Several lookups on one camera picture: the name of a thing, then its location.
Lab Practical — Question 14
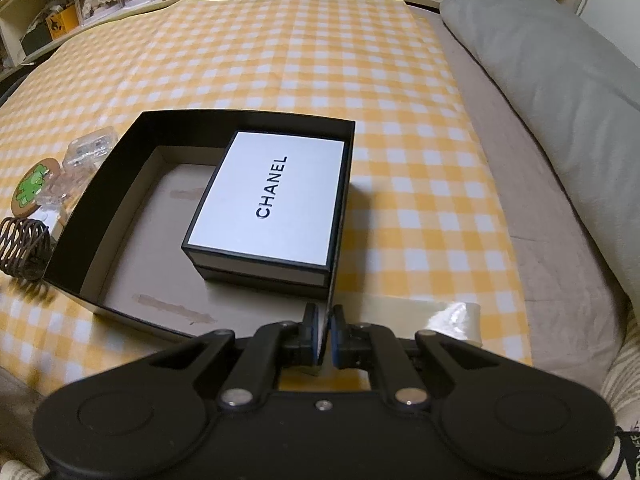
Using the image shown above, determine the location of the large black box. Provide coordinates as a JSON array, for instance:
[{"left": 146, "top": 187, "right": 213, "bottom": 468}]
[{"left": 43, "top": 108, "right": 357, "bottom": 376}]

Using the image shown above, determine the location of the dark grey box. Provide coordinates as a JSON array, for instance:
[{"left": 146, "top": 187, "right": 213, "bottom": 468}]
[{"left": 19, "top": 25, "right": 53, "bottom": 57}]

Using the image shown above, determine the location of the yellow checked cloth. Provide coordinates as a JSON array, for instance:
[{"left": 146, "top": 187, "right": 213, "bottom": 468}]
[{"left": 0, "top": 0, "right": 534, "bottom": 386}]

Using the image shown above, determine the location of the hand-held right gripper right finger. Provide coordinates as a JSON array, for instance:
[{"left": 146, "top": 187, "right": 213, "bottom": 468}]
[{"left": 327, "top": 304, "right": 497, "bottom": 407}]

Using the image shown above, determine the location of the grey bed sheet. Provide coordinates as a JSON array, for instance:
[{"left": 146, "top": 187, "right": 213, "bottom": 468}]
[{"left": 411, "top": 8, "right": 628, "bottom": 372}]

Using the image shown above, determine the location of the clear plastic hair clip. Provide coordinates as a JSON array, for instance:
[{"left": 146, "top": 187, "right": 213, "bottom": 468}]
[{"left": 37, "top": 169, "right": 83, "bottom": 213}]

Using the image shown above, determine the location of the yellow cardboard box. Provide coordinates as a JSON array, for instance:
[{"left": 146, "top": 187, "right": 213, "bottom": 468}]
[{"left": 45, "top": 4, "right": 82, "bottom": 41}]

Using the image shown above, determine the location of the grey pillow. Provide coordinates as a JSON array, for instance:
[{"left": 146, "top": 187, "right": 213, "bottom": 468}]
[{"left": 439, "top": 0, "right": 640, "bottom": 314}]

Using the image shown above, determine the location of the clear plastic case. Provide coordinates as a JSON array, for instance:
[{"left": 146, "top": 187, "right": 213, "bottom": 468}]
[{"left": 62, "top": 127, "right": 119, "bottom": 172}]

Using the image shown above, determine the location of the round green elephant coaster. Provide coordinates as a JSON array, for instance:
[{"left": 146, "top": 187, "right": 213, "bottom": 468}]
[{"left": 11, "top": 157, "right": 64, "bottom": 209}]

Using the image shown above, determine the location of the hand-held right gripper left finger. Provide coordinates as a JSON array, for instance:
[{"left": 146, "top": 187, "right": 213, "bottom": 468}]
[{"left": 146, "top": 302, "right": 327, "bottom": 407}]

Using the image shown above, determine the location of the striped beige blanket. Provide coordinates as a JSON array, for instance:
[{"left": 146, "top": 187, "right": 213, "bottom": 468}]
[{"left": 599, "top": 329, "right": 640, "bottom": 480}]

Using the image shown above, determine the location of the white gift box black trim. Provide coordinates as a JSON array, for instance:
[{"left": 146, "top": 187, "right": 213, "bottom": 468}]
[{"left": 181, "top": 130, "right": 349, "bottom": 300}]

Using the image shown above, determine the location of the dark wire spiral holder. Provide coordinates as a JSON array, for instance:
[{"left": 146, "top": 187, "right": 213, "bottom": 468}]
[{"left": 0, "top": 217, "right": 54, "bottom": 281}]

